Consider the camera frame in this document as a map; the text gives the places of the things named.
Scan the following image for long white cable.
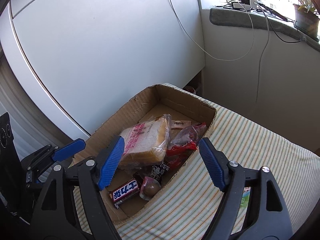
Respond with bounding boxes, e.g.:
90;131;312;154
159;0;255;62

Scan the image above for round chocolate ball packet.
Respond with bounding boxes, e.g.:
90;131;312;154
139;176;162;201

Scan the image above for sliced bread packet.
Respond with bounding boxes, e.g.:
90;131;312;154
117;114;173;174

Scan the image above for dark brown chocolate bar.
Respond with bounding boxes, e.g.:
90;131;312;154
108;179;142;208

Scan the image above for white wardrobe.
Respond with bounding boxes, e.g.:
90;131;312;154
0;0;206;140

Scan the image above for black flat device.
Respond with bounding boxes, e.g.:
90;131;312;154
260;4;288;22

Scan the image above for thin white cable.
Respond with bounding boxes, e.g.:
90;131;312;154
254;2;271;104

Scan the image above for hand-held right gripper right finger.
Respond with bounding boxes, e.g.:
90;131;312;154
199;137;294;240

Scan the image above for clear red-edged cake packet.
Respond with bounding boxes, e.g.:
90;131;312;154
164;155;192;169
166;122;207;158

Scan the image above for small beige sachet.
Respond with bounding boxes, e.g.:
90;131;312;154
172;120;192;129

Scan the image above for green snack packet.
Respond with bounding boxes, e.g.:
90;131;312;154
239;187;252;208

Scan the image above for white ribbed panel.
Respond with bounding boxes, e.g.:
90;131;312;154
0;52;75;160

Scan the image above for black cable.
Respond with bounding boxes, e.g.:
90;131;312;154
216;0;303;43

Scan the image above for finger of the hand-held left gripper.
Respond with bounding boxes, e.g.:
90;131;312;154
21;138;86;180
25;171;52;189

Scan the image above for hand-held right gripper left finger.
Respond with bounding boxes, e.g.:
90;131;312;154
30;135;125;240

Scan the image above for black printed snack packet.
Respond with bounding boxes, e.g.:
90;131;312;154
134;162;170;180

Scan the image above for plant pot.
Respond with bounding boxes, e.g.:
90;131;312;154
294;4;320;39

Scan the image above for cardboard box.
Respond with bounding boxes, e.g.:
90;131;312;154
69;84;217;227

